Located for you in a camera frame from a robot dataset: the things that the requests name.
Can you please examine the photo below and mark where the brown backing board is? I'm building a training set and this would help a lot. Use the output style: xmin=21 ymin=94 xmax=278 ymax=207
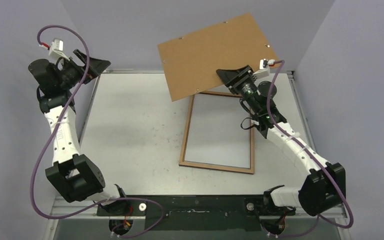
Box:
xmin=157 ymin=12 xmax=278 ymax=102

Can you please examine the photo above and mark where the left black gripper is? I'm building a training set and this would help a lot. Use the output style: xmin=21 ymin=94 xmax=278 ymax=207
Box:
xmin=58 ymin=49 xmax=111 ymax=90

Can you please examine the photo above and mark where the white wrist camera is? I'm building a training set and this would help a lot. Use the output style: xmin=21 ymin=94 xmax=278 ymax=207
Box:
xmin=48 ymin=38 xmax=66 ymax=59
xmin=259 ymin=58 xmax=276 ymax=71

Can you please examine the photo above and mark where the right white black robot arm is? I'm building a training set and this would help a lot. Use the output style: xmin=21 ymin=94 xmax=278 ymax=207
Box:
xmin=216 ymin=65 xmax=346 ymax=216

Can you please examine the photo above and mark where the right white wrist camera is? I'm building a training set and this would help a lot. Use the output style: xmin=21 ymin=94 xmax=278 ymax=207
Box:
xmin=259 ymin=58 xmax=276 ymax=71

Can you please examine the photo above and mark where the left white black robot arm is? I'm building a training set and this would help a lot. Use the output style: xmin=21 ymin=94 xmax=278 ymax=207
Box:
xmin=28 ymin=49 xmax=131 ymax=216

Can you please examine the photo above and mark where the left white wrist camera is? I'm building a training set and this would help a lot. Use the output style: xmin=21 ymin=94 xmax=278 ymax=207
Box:
xmin=48 ymin=38 xmax=66 ymax=59

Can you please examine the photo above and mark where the aluminium front rail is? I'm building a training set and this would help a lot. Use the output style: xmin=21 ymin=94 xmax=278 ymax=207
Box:
xmin=50 ymin=197 xmax=348 ymax=220

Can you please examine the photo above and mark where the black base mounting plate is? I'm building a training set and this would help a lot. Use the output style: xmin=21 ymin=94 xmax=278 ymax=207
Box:
xmin=96 ymin=195 xmax=296 ymax=234

